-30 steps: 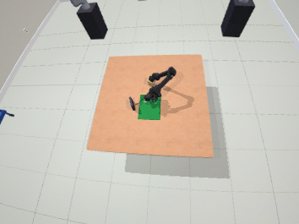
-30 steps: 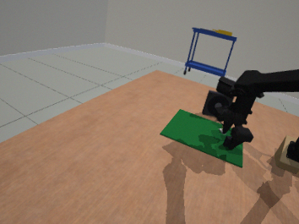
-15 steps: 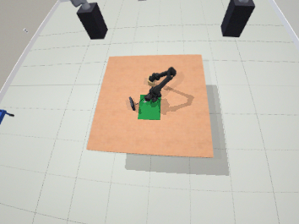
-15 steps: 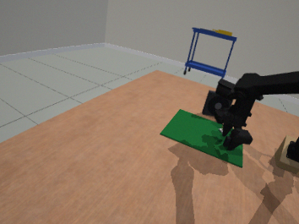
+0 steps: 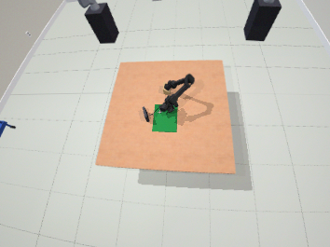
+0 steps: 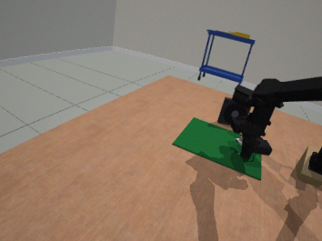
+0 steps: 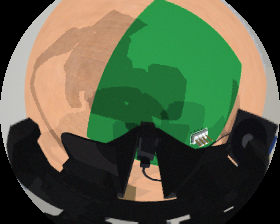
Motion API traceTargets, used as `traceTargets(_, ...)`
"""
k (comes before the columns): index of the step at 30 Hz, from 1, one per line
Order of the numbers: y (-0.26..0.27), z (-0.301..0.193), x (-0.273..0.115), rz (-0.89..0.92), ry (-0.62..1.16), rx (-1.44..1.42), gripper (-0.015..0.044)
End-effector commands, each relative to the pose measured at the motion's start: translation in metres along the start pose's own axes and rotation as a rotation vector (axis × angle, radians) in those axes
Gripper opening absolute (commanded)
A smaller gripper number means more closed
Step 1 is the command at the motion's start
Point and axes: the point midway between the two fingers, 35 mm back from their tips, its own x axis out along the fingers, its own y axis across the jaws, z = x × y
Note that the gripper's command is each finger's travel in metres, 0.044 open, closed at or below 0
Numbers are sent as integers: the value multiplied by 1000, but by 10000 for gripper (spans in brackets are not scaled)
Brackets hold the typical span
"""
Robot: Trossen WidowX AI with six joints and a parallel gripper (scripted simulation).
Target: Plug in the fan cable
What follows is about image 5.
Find green circuit board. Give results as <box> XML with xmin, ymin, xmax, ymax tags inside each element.
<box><xmin>152</xmin><ymin>104</ymin><xmax>177</xmax><ymax>132</ymax></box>

